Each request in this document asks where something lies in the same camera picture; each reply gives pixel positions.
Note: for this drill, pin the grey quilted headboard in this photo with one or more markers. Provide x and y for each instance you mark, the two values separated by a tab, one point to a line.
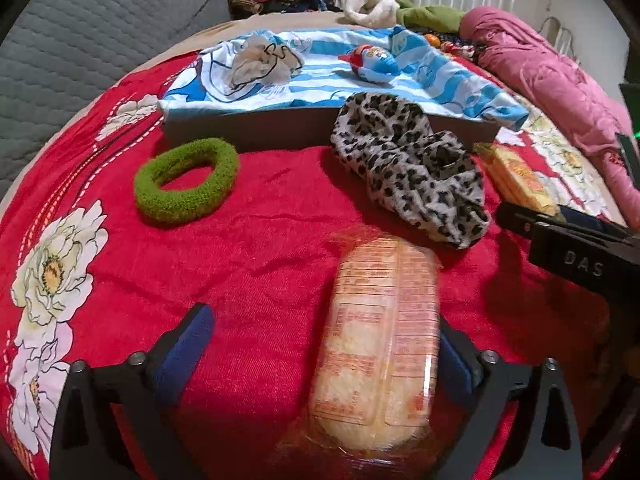
75	35

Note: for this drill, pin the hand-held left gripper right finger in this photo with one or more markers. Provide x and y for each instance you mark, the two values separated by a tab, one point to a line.
455	365

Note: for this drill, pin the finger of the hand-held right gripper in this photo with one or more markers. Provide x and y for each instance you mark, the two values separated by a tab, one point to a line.
520	219
585	220

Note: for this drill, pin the red and white chocolate egg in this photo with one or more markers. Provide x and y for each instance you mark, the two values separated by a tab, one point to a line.
375	65

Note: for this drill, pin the orange fruit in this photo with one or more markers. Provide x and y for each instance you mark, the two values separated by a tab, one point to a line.
431	40

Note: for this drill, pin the pink quilt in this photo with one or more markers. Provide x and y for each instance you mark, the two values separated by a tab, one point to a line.
550	75

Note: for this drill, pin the dark patterned cloth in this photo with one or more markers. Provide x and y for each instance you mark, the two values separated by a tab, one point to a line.
462	47

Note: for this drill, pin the leopard print scrunchie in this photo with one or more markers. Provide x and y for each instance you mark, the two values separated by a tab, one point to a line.
410	175

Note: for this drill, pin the red floral blanket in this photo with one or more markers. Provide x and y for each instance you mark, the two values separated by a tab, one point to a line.
250	260

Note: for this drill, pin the beige sheer scrunchie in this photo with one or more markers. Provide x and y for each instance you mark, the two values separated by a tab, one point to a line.
255	65

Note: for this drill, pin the yellow rice cracker packet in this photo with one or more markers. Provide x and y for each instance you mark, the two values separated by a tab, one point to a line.
520	180

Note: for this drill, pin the orange rice cracker packet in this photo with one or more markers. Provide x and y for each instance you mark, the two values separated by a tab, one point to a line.
375	335

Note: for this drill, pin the green and white fleece garment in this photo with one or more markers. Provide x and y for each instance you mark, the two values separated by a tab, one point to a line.
430	15

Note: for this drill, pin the blue striped cartoon towel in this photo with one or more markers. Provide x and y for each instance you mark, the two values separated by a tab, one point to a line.
325	80

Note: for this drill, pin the green fuzzy scrunchie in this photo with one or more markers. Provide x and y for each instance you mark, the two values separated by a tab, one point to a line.
150	195

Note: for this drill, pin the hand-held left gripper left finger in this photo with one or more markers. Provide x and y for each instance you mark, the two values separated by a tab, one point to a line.
185	355

